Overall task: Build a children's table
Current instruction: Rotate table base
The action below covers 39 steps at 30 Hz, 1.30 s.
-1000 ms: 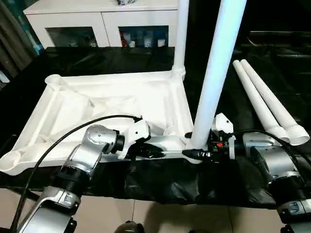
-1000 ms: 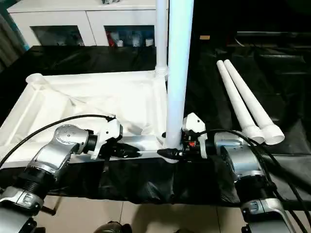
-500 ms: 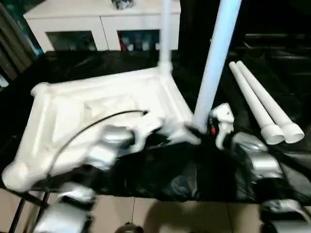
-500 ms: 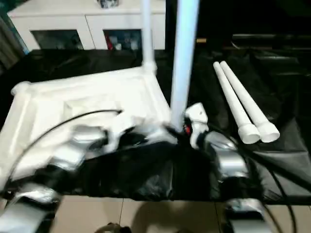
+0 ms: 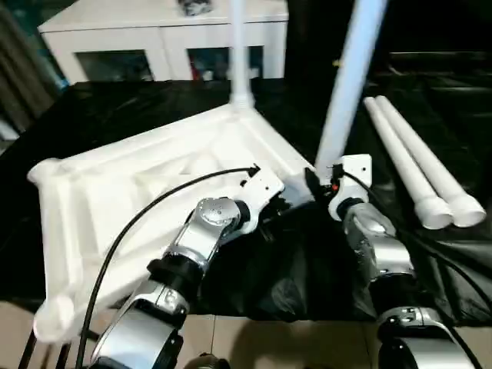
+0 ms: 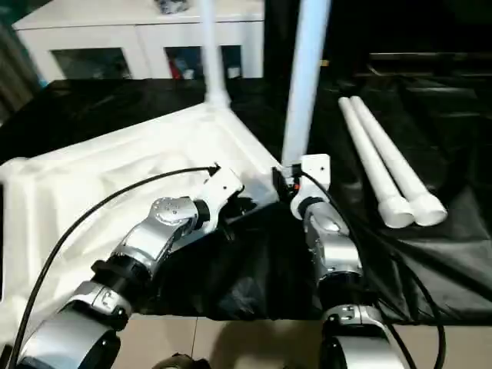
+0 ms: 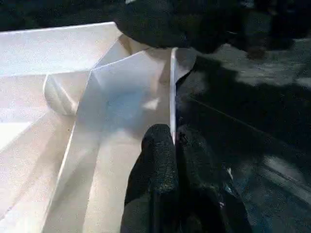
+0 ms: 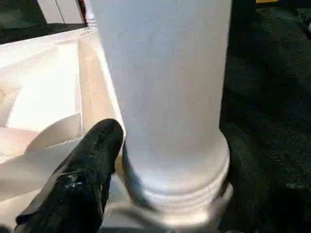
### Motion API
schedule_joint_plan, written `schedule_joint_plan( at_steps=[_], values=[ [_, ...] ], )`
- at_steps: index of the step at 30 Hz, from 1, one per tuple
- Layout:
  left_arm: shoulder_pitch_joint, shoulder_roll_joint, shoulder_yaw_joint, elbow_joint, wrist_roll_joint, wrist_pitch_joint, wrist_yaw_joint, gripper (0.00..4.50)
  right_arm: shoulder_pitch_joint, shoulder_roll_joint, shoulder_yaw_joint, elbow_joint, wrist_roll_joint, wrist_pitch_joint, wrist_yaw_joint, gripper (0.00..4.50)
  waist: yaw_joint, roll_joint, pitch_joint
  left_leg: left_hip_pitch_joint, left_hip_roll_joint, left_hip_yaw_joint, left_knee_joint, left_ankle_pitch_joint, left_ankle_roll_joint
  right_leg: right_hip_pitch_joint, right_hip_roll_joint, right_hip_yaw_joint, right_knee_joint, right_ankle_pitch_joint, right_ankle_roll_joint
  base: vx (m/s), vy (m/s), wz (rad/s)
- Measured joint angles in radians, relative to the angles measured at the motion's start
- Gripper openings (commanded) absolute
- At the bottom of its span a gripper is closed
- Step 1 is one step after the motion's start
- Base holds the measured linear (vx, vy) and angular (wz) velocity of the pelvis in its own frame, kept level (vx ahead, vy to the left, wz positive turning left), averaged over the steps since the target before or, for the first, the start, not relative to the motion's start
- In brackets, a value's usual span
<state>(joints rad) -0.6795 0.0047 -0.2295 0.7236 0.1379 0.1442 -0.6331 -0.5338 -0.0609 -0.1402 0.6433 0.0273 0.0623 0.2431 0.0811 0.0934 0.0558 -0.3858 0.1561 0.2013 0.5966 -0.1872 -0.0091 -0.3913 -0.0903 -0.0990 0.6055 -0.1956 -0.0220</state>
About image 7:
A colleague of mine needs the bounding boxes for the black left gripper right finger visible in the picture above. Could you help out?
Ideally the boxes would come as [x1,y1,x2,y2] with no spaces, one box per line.
[178,125,253,233]

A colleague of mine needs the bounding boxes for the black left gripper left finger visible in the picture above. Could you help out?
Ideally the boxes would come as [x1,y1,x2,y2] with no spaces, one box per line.
[121,123,181,233]

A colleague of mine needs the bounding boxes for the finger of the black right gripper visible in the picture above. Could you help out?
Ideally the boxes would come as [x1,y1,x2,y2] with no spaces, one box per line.
[113,0,244,53]

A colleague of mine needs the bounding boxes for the white upturned plastic table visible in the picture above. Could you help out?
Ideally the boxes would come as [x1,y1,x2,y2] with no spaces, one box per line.
[0,21,198,233]

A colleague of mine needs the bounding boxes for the black glossy mat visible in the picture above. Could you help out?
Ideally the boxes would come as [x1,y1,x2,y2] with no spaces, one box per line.
[0,0,311,233]

